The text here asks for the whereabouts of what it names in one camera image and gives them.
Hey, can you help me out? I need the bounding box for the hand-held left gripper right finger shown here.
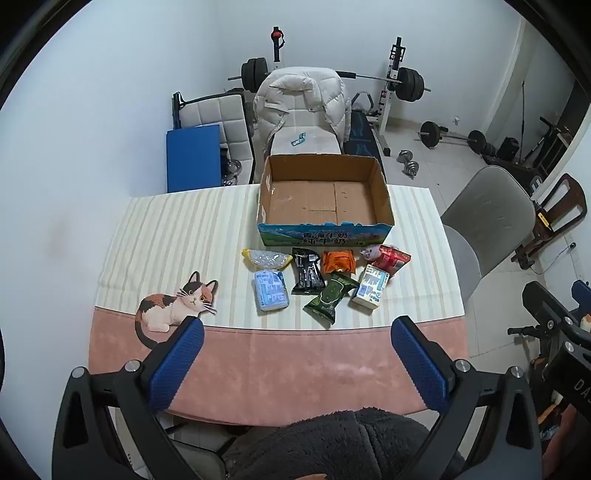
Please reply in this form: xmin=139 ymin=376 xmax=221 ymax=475
xmin=390 ymin=316 xmax=541 ymax=480

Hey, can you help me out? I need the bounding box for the white squat rack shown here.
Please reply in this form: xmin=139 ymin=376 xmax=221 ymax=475
xmin=270 ymin=28 xmax=407 ymax=137

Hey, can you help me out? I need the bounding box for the person's dark fleece clothing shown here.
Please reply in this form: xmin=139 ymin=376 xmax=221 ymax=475
xmin=222 ymin=406 xmax=462 ymax=480

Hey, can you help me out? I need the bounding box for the grey shell chair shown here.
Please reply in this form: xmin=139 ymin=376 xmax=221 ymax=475
xmin=441 ymin=165 xmax=537 ymax=305

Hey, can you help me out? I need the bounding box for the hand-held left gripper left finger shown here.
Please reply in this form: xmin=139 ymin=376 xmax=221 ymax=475
xmin=52 ymin=316 xmax=205 ymax=480

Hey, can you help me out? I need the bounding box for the black and blue weight bench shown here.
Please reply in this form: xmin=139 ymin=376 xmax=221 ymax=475
xmin=344 ymin=91 xmax=393 ymax=158

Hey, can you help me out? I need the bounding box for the black exercise machine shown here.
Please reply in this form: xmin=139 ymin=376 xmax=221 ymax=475
xmin=519 ymin=115 xmax=575 ymax=171

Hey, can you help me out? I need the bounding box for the blue foam mat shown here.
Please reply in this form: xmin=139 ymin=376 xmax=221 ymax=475
xmin=166 ymin=124 xmax=222 ymax=193

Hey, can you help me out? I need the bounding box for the white puffer jacket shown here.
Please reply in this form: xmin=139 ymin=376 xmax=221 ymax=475
xmin=253 ymin=67 xmax=352 ymax=160

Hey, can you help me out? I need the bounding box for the small white blue carton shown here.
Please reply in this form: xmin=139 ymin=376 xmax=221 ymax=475
xmin=349 ymin=264 xmax=389 ymax=309

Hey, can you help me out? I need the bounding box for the orange snack packet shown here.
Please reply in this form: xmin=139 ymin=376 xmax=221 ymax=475
xmin=322 ymin=249 xmax=358 ymax=274

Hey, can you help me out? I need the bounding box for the yellow snack packet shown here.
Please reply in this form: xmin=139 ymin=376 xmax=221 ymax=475
xmin=242 ymin=248 xmax=294 ymax=271

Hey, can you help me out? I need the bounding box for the blue tissue packet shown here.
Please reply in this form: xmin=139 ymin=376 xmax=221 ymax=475
xmin=253 ymin=270 xmax=291 ymax=313

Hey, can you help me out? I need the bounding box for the short black plate barbell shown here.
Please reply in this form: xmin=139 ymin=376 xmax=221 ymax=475
xmin=417 ymin=121 xmax=488 ymax=155

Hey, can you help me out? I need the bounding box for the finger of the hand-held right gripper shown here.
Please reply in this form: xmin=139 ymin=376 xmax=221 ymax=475
xmin=571 ymin=278 xmax=591 ymax=308
xmin=522 ymin=281 xmax=577 ymax=344

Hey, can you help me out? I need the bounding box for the green wet wipes packet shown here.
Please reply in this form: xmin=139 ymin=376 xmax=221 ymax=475
xmin=303 ymin=271 xmax=360 ymax=322

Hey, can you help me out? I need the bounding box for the brown wooden chair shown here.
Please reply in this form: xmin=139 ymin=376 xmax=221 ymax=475
xmin=512 ymin=173 xmax=587 ymax=271

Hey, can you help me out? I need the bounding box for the black snack packet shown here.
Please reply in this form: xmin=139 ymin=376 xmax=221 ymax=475
xmin=291 ymin=247 xmax=325 ymax=295

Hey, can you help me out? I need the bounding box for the cardboard box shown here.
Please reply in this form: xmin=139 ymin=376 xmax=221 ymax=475
xmin=257 ymin=154 xmax=394 ymax=247

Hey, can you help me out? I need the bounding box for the white seat chair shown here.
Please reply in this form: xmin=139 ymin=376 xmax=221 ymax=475
xmin=270 ymin=124 xmax=342 ymax=158

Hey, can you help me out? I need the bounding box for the white padded chair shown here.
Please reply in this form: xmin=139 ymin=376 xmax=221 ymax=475
xmin=173 ymin=91 xmax=254 ymax=185

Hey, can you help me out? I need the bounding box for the red snack packet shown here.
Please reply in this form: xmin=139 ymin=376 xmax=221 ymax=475
xmin=372 ymin=244 xmax=411 ymax=275

